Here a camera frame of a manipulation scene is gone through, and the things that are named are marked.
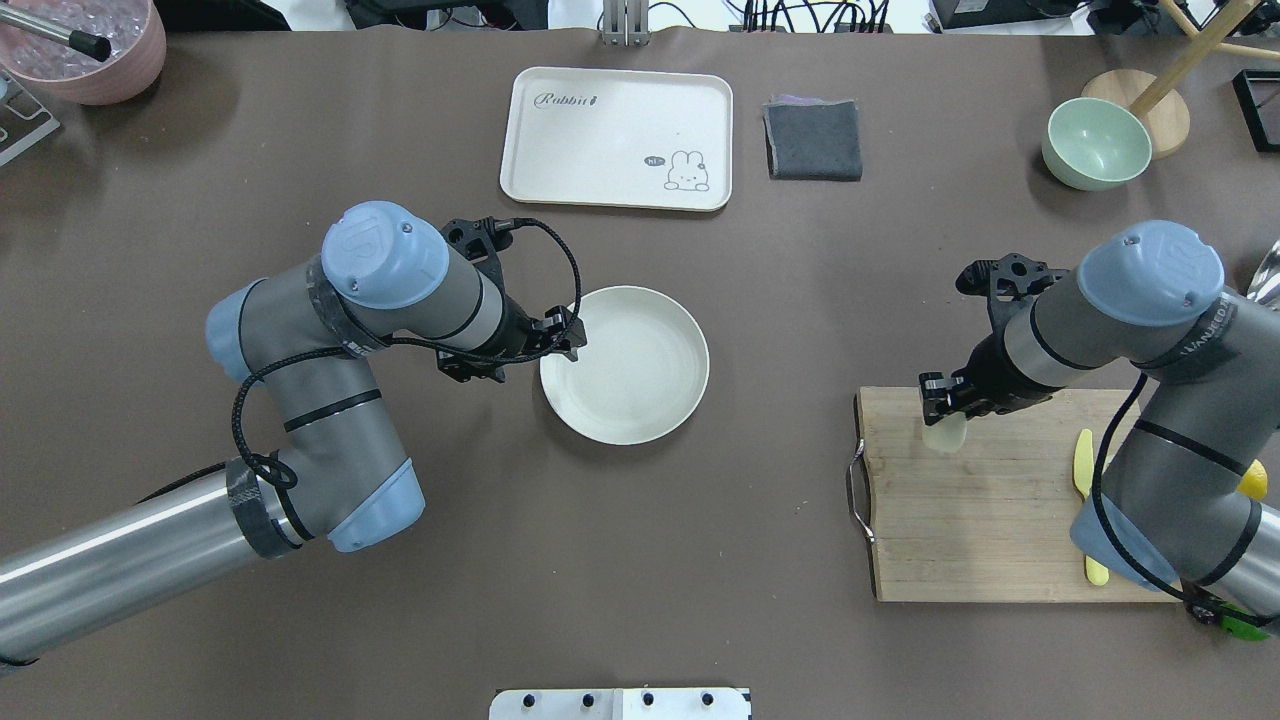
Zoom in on black tray with glasses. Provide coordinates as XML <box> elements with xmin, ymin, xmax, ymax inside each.
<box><xmin>1231</xmin><ymin>69</ymin><xmax>1279</xmax><ymax>152</ymax></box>

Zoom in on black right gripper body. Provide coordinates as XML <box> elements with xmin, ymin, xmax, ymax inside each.
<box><xmin>940</xmin><ymin>254</ymin><xmax>1071</xmax><ymax>419</ymax></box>

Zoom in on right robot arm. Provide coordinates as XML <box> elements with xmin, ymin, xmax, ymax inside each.
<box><xmin>919</xmin><ymin>219</ymin><xmax>1279</xmax><ymax>634</ymax></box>

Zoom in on pink bowl with ice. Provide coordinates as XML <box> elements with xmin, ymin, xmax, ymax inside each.
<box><xmin>1</xmin><ymin>1</ymin><xmax>166</xmax><ymax>105</ymax></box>

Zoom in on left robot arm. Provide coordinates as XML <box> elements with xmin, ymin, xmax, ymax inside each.
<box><xmin>1</xmin><ymin>200</ymin><xmax>588</xmax><ymax>675</ymax></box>

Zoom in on grey folded cloth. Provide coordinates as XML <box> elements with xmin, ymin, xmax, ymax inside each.
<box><xmin>763</xmin><ymin>96</ymin><xmax>863</xmax><ymax>182</ymax></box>

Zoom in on beige round plate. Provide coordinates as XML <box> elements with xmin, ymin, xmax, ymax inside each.
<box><xmin>539</xmin><ymin>286</ymin><xmax>710</xmax><ymax>445</ymax></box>

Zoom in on upper whole lemon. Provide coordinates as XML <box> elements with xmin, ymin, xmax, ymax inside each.
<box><xmin>1236</xmin><ymin>459</ymin><xmax>1268</xmax><ymax>501</ymax></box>

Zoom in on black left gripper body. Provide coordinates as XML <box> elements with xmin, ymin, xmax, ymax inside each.
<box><xmin>436</xmin><ymin>217</ymin><xmax>571</xmax><ymax>383</ymax></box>

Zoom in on aluminium frame post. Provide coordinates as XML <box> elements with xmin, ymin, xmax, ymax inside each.
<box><xmin>599</xmin><ymin>0</ymin><xmax>652</xmax><ymax>47</ymax></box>

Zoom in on green bowl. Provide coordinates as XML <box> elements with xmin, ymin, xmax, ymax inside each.
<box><xmin>1041</xmin><ymin>97</ymin><xmax>1155</xmax><ymax>191</ymax></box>

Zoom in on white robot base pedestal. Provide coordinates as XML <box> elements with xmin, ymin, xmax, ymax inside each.
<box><xmin>488</xmin><ymin>687</ymin><xmax>753</xmax><ymax>719</ymax></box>

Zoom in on metal ice scoop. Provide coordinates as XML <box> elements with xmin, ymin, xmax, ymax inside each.
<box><xmin>1244</xmin><ymin>240</ymin><xmax>1280</xmax><ymax>313</ymax></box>

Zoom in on wooden cutting board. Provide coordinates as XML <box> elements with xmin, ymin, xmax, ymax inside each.
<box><xmin>858</xmin><ymin>386</ymin><xmax>1169</xmax><ymax>603</ymax></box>

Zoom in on yellow plastic knife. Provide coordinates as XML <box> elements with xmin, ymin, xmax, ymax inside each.
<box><xmin>1071</xmin><ymin>428</ymin><xmax>1110</xmax><ymax>587</ymax></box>

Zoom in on wooden cup tree stand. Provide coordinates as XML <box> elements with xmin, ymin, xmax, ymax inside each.
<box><xmin>1082</xmin><ymin>1</ymin><xmax>1277</xmax><ymax>160</ymax></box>

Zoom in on dark cherries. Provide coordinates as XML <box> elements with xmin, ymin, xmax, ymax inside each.
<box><xmin>1184</xmin><ymin>598</ymin><xmax>1221</xmax><ymax>626</ymax></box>

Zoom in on green lime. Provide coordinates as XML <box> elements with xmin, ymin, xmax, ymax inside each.
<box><xmin>1215</xmin><ymin>603</ymin><xmax>1274</xmax><ymax>642</ymax></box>

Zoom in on cream rabbit tray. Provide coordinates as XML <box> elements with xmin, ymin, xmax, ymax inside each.
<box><xmin>499</xmin><ymin>67</ymin><xmax>733</xmax><ymax>211</ymax></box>

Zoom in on metal muddler black tip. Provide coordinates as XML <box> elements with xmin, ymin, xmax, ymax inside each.
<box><xmin>1</xmin><ymin>3</ymin><xmax>113</xmax><ymax>61</ymax></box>

